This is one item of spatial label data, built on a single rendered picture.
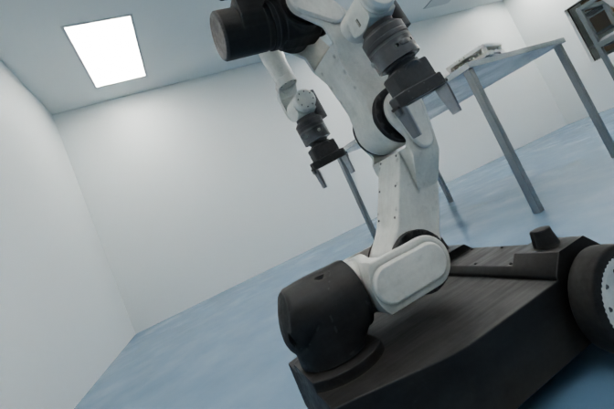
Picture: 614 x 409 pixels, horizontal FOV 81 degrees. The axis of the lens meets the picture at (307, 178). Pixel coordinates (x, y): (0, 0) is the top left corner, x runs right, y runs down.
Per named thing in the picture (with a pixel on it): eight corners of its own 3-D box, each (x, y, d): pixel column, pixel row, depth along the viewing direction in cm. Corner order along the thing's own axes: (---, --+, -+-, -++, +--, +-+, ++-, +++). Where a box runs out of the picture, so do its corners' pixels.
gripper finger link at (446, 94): (461, 110, 69) (444, 82, 69) (450, 116, 72) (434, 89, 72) (467, 106, 69) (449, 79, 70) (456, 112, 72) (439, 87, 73)
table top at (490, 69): (333, 158, 319) (331, 154, 320) (415, 128, 373) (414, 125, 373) (470, 68, 189) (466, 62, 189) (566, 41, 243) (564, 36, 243)
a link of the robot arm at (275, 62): (278, 73, 106) (248, 17, 107) (270, 89, 116) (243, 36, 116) (308, 62, 110) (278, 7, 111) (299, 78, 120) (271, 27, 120)
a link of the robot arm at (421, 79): (409, 100, 63) (373, 44, 63) (385, 120, 72) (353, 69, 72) (459, 73, 67) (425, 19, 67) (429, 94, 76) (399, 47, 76)
